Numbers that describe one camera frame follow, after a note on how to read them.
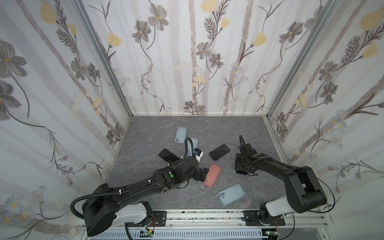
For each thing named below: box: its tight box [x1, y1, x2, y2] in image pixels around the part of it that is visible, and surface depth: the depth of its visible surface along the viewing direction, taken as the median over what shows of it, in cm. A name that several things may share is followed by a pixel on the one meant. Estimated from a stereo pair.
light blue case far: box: [174, 127, 188, 144], surface depth 113 cm
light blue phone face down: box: [217, 183, 246, 206], surface depth 84 cm
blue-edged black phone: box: [209, 144, 231, 161], surface depth 102 cm
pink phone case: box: [203, 163, 222, 188], surface depth 91 cm
